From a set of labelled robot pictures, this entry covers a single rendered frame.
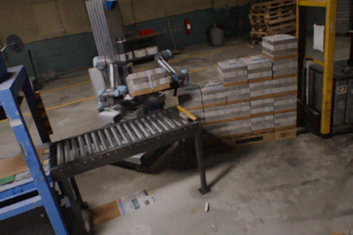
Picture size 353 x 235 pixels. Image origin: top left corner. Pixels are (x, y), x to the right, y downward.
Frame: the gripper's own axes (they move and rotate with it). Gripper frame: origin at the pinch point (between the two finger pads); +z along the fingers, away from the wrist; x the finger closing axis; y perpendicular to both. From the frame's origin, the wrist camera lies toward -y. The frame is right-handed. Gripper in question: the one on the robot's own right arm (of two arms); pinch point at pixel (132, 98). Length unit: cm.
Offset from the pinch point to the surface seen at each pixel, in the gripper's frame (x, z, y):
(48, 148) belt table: -16, -91, -25
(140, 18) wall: 606, 202, 290
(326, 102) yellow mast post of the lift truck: -41, 212, -65
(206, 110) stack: 16, 86, -37
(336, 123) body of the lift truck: -31, 228, -96
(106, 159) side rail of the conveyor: -53, -45, -47
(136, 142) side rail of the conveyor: -55, -17, -41
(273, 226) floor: -92, 70, -142
